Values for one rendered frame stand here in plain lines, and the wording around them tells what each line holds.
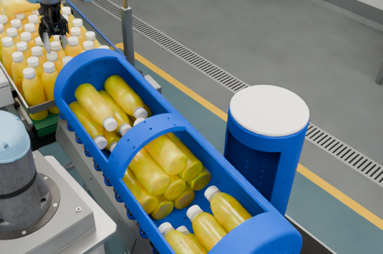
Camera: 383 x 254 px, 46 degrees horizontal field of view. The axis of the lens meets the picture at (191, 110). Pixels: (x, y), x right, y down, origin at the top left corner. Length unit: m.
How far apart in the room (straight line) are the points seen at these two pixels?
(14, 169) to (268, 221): 0.53
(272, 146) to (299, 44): 2.61
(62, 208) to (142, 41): 3.00
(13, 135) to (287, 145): 0.93
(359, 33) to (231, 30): 1.18
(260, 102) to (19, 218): 0.93
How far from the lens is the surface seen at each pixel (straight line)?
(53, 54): 1.76
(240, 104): 1.59
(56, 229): 1.02
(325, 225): 2.63
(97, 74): 1.57
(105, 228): 1.09
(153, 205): 1.25
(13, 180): 0.95
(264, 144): 1.52
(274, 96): 1.65
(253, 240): 0.97
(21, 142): 0.92
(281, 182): 1.68
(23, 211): 1.01
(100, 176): 1.49
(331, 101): 3.47
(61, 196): 1.08
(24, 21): 2.09
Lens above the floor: 2.02
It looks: 40 degrees down
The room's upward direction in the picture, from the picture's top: 2 degrees clockwise
